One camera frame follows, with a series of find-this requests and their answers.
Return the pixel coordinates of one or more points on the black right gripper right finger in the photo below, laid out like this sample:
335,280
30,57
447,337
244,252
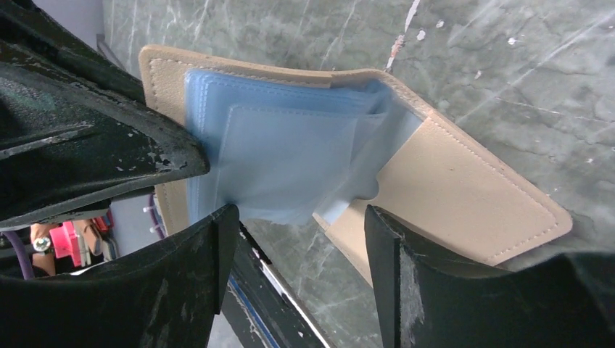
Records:
429,296

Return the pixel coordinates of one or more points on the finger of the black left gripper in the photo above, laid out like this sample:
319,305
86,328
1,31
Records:
65,145
27,25

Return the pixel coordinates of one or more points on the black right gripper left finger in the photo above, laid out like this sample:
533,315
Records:
163,295

